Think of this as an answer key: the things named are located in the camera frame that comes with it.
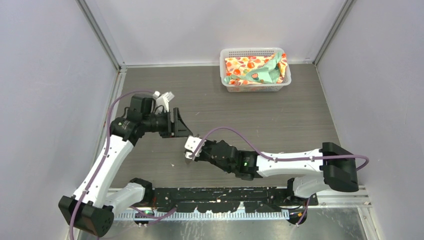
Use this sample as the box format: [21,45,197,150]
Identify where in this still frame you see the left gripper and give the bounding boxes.
[143,107,192,139]

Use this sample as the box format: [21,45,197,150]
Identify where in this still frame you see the large metal keyring disc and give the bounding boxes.
[184,158,193,165]

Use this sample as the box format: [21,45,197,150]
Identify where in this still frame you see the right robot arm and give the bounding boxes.
[184,137,359,205]

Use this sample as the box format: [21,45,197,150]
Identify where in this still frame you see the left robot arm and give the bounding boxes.
[58,90,192,240]

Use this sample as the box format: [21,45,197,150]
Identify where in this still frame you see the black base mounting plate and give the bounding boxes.
[141,186,307,213]

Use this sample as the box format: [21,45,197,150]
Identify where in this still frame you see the white plastic basket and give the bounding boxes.
[219,47,292,93]

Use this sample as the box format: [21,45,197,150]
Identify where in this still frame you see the floral patterned cloth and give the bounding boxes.
[223,51,288,86]

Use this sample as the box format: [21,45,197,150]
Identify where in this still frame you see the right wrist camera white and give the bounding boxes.
[184,135,205,161]

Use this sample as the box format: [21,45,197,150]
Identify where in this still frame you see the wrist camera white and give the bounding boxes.
[152,91,175,114]
[184,135,205,161]

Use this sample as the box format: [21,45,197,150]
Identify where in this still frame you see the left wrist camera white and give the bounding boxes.
[152,91,175,114]

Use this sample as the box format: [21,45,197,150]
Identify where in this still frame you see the aluminium frame rail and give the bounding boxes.
[107,189,371,224]

